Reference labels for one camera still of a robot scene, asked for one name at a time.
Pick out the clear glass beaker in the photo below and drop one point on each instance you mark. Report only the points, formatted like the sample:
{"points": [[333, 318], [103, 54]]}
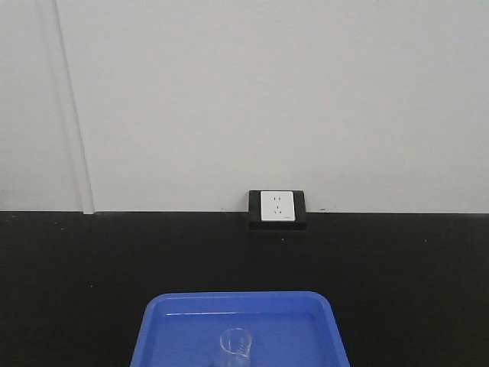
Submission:
{"points": [[235, 344]]}

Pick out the white wall power socket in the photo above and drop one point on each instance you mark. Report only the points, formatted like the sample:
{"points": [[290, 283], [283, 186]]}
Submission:
{"points": [[277, 206]]}

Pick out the black socket mounting box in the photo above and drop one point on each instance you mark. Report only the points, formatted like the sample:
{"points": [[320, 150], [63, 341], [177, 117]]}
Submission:
{"points": [[254, 213]]}

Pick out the blue plastic tray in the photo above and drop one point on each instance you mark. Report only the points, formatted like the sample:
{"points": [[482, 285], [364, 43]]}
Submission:
{"points": [[288, 328]]}

